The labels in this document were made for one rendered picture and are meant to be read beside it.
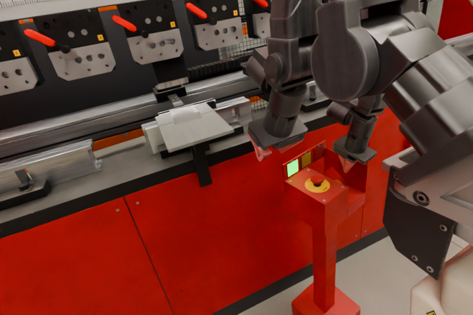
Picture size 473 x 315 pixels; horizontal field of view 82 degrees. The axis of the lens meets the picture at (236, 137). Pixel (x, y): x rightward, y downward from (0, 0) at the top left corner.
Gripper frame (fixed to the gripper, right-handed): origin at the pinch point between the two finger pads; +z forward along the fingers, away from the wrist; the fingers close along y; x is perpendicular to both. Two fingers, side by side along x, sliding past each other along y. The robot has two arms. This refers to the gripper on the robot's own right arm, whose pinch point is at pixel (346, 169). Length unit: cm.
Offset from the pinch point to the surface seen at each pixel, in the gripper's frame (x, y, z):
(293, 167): 10.7, 11.5, 1.6
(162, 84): 32, 52, -18
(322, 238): 8.1, -3.3, 25.6
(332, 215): 11.7, -5.5, 6.9
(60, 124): 64, 81, 0
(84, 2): 47, 58, -43
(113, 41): 31, 105, -17
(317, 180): 10.9, 2.5, -0.4
